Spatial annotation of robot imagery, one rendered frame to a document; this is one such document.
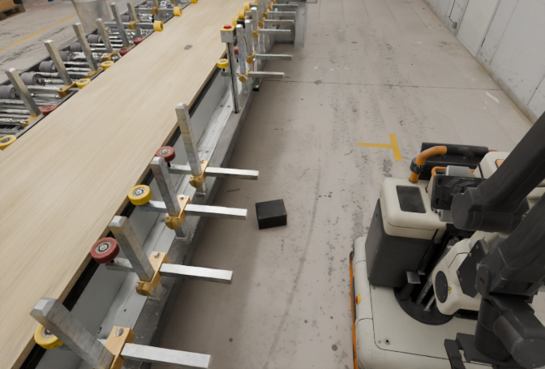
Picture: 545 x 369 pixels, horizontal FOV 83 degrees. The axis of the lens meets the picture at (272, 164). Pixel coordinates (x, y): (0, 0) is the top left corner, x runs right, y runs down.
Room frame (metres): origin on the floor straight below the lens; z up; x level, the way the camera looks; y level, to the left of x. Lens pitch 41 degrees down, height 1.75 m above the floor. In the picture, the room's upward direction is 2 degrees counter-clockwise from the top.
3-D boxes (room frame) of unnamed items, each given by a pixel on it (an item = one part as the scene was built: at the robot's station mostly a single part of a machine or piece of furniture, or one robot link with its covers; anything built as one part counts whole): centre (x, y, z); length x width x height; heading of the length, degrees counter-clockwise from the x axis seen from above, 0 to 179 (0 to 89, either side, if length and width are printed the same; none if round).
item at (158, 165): (0.78, 0.37, 0.88); 0.04 x 0.04 x 0.48; 81
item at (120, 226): (0.53, 0.41, 0.88); 0.04 x 0.04 x 0.48; 81
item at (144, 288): (0.56, 0.41, 0.81); 0.14 x 0.06 x 0.05; 171
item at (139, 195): (0.84, 0.51, 0.85); 0.08 x 0.08 x 0.11
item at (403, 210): (0.80, -0.73, 0.59); 0.55 x 0.34 x 0.83; 80
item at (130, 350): (0.32, 0.40, 0.81); 0.43 x 0.03 x 0.04; 81
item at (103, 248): (0.60, 0.55, 0.85); 0.08 x 0.08 x 0.11
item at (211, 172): (1.06, 0.28, 0.80); 0.43 x 0.03 x 0.04; 81
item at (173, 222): (0.80, 0.37, 0.83); 0.14 x 0.06 x 0.05; 171
